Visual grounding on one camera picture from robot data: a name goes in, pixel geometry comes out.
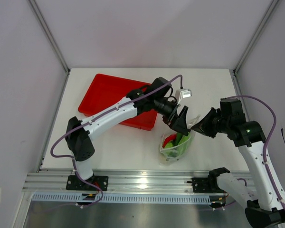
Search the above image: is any red plastic tray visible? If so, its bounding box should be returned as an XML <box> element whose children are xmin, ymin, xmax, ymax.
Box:
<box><xmin>78</xmin><ymin>74</ymin><xmax>157</xmax><ymax>131</ymax></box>

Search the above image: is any white slotted cable duct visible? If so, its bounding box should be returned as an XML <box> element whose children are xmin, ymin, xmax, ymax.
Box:
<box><xmin>31</xmin><ymin>192</ymin><xmax>224</xmax><ymax>205</ymax></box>

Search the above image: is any clear zip top bag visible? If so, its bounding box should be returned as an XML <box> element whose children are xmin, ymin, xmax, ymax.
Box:
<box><xmin>158</xmin><ymin>114</ymin><xmax>201</xmax><ymax>167</ymax></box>

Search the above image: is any light green gourd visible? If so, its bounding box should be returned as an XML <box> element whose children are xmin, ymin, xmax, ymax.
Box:
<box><xmin>170</xmin><ymin>133</ymin><xmax>192</xmax><ymax>158</ymax></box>

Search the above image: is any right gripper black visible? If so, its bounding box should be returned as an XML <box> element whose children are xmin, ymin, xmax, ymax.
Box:
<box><xmin>191</xmin><ymin>107</ymin><xmax>230</xmax><ymax>138</ymax></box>

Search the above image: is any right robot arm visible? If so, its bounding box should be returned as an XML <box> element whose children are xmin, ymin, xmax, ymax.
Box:
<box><xmin>191</xmin><ymin>96</ymin><xmax>285</xmax><ymax>228</ymax></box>

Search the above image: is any frame post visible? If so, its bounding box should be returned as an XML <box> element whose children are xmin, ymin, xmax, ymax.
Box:
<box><xmin>232</xmin><ymin>0</ymin><xmax>282</xmax><ymax>74</ymax></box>
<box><xmin>27</xmin><ymin>0</ymin><xmax>70</xmax><ymax>75</ymax></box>

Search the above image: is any right frame post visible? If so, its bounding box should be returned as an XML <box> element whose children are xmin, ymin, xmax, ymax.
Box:
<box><xmin>232</xmin><ymin>0</ymin><xmax>282</xmax><ymax>74</ymax></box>

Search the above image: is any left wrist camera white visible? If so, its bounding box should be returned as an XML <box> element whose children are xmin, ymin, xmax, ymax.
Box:
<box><xmin>175</xmin><ymin>88</ymin><xmax>192</xmax><ymax>104</ymax></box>

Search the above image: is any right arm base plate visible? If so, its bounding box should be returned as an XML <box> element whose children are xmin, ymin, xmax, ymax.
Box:
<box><xmin>187</xmin><ymin>176</ymin><xmax>224</xmax><ymax>193</ymax></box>

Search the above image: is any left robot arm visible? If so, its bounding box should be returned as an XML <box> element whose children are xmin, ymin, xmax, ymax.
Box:
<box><xmin>65</xmin><ymin>77</ymin><xmax>192</xmax><ymax>190</ymax></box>

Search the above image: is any left frame post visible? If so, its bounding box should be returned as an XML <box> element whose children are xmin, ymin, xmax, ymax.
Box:
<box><xmin>27</xmin><ymin>0</ymin><xmax>70</xmax><ymax>75</ymax></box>

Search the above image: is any red chili pepper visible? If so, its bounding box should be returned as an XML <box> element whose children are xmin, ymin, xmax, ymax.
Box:
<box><xmin>162</xmin><ymin>134</ymin><xmax>176</xmax><ymax>148</ymax></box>

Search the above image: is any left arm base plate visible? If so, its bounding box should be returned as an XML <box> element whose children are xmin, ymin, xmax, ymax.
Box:
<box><xmin>66</xmin><ymin>175</ymin><xmax>109</xmax><ymax>192</ymax></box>

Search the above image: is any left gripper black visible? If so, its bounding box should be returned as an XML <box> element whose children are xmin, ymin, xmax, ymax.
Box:
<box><xmin>152</xmin><ymin>97</ymin><xmax>188</xmax><ymax>137</ymax></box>

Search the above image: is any aluminium rail base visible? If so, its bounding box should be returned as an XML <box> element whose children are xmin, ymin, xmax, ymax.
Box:
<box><xmin>22</xmin><ymin>170</ymin><xmax>209</xmax><ymax>195</ymax></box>

